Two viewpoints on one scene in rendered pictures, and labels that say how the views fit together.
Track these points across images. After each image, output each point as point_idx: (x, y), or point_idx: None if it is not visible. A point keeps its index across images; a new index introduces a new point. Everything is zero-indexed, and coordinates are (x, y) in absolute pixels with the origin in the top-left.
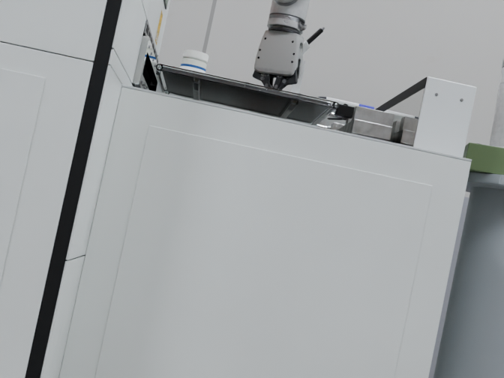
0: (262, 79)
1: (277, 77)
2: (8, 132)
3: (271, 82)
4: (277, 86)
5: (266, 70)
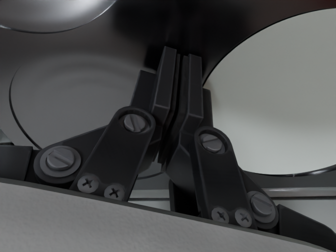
0: (253, 195)
1: (125, 183)
2: None
3: (178, 205)
4: (118, 116)
5: (252, 243)
